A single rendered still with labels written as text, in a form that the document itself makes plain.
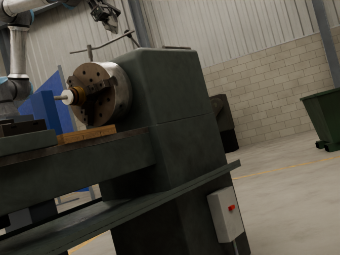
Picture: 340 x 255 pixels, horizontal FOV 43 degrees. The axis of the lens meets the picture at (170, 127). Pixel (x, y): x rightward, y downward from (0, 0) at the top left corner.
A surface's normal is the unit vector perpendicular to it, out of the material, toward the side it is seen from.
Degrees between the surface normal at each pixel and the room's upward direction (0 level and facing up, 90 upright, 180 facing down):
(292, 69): 90
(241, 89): 90
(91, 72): 90
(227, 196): 90
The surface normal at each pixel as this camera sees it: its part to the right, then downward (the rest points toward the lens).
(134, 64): -0.55, 0.13
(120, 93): 0.83, 0.01
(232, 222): 0.79, -0.22
